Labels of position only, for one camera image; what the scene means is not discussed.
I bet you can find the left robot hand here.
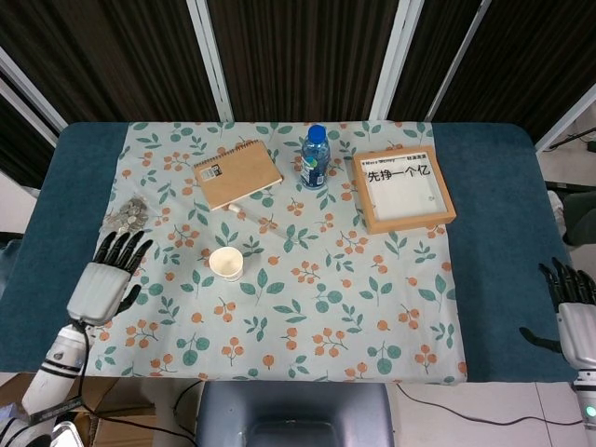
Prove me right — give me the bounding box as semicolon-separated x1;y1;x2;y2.
66;229;155;327

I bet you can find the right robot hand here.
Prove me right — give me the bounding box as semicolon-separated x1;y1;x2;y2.
519;257;596;373

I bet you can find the white paper cup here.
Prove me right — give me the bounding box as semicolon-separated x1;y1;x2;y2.
208;247;246;284

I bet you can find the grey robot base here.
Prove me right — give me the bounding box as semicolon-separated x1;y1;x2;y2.
195;380;396;447

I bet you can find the clear bag of coins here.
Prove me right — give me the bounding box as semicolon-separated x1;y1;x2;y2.
100;195;151;234

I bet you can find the brown cardboard box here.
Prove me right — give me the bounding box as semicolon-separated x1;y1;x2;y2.
69;402;157;447

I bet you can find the silver metal tray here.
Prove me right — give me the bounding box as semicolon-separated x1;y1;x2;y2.
50;421;92;447

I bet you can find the kraft spiral notebook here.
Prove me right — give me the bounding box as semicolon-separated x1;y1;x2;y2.
193;141;285;212

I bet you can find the clear glass test tube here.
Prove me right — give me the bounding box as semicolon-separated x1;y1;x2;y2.
227;202;290;241

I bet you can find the floral orange berry tablecloth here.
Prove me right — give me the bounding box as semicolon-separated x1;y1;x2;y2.
62;119;468;386

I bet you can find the blue drink bottle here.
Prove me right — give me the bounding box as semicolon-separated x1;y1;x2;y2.
299;124;331;191

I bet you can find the dark folding partition screen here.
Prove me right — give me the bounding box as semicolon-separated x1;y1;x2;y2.
0;0;596;187

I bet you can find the black floor cable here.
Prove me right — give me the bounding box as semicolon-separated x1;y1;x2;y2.
395;384;586;427
88;379;209;447

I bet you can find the wooden shadow box frame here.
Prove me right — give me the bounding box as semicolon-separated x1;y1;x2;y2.
351;149;457;236

